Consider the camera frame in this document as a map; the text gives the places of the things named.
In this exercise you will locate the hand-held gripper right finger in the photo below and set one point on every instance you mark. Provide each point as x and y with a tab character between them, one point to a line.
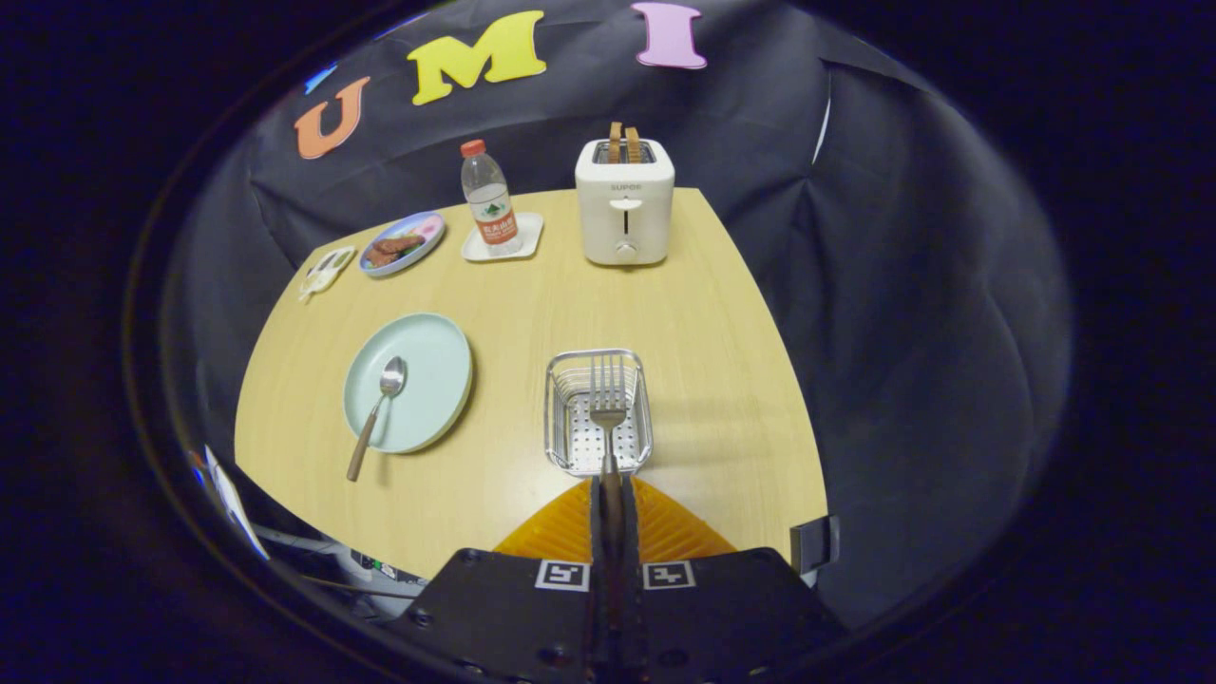
722	608

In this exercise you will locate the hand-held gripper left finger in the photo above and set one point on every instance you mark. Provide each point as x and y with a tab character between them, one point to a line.
513	608

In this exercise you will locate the black table clamp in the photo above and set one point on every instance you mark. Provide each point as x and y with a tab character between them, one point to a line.
815	543

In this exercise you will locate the pale green round plate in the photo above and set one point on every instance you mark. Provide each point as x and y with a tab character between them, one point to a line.
432	380

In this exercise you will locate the blue oval food plate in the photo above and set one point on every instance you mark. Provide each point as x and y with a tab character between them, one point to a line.
423	253

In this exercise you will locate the black backdrop cloth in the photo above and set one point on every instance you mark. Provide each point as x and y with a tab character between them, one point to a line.
902	285

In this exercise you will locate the small white square tray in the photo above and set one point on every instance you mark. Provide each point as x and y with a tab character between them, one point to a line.
528	237

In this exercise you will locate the brown meat patty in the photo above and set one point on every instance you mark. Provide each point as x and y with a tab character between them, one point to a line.
380	257
397	244

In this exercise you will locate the white divided sauce dish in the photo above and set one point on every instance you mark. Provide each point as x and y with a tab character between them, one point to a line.
328	271

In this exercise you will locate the pink ham slice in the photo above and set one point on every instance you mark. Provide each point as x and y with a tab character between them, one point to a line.
430	226

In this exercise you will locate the white toaster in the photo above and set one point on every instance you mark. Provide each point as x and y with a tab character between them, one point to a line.
608	223

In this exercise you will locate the clear water bottle red cap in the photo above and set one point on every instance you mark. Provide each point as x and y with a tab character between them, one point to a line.
489	204

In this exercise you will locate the toast bread slice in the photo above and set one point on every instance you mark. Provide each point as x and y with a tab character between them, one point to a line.
633	146
616	144

